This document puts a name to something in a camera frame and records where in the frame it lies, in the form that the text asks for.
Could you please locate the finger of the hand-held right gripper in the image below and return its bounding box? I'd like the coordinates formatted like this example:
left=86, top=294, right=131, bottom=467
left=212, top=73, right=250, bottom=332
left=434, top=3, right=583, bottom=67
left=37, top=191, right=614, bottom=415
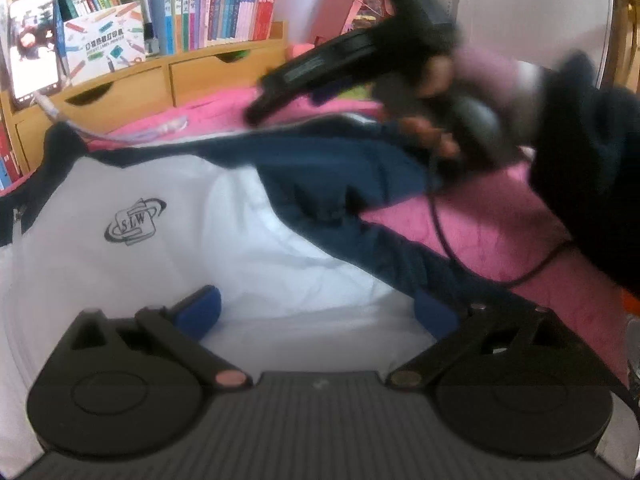
left=244, top=71, right=322, bottom=129

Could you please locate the pink blanket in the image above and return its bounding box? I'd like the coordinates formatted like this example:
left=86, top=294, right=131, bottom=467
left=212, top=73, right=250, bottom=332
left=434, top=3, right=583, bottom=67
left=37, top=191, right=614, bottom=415
left=85, top=85, right=631, bottom=382

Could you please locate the pink toy house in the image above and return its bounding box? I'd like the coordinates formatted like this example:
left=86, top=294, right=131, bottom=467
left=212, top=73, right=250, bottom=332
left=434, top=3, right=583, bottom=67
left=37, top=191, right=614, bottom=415
left=272, top=0, right=401, bottom=62

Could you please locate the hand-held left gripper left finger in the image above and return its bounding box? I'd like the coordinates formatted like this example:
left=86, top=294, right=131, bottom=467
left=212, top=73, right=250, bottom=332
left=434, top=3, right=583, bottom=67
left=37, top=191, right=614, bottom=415
left=60, top=284, right=254, bottom=390

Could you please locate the person's right forearm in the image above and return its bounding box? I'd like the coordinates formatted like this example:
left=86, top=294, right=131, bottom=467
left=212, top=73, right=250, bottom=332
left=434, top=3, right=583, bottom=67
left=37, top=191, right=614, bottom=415
left=515, top=50, right=640, bottom=297

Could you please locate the navy and white jacket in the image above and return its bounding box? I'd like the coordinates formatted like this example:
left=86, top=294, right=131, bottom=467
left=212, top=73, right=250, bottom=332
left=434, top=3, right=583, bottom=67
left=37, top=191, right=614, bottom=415
left=0, top=112, right=546, bottom=466

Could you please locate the wooden desk organizer with drawers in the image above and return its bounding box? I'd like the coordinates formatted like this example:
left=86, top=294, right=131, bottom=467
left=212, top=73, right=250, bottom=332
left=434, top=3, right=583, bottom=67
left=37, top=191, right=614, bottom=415
left=0, top=22, right=301, bottom=187

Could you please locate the black smartphone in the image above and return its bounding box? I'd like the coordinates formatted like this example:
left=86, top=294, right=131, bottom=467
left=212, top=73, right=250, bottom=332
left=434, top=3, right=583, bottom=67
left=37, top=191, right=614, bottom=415
left=7, top=0, right=64, bottom=111

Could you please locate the person's right hand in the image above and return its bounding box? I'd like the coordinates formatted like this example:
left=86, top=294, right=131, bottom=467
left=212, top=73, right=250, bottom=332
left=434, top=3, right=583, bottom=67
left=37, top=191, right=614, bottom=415
left=397, top=47, right=522, bottom=161

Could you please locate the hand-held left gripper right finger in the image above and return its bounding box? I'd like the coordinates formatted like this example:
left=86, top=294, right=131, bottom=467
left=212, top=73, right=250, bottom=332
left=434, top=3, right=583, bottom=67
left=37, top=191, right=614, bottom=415
left=386, top=287, right=593, bottom=391

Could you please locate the grey charging cable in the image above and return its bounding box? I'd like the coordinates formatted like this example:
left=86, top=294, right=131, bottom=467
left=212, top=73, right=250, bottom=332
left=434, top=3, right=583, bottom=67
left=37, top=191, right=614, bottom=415
left=32, top=92, right=191, bottom=144

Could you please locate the white printed box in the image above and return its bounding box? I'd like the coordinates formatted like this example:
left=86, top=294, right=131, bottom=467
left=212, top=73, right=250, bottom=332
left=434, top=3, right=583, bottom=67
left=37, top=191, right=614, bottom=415
left=62, top=0, right=149, bottom=84

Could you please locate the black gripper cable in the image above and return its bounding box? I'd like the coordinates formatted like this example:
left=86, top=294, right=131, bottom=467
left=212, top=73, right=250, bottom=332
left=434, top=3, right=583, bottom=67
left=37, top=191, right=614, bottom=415
left=427, top=160, right=577, bottom=289

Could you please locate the row of pastel books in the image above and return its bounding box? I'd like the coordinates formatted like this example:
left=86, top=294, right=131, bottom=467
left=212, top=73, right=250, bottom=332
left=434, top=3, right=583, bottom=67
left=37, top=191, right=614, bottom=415
left=162, top=0, right=301, bottom=57

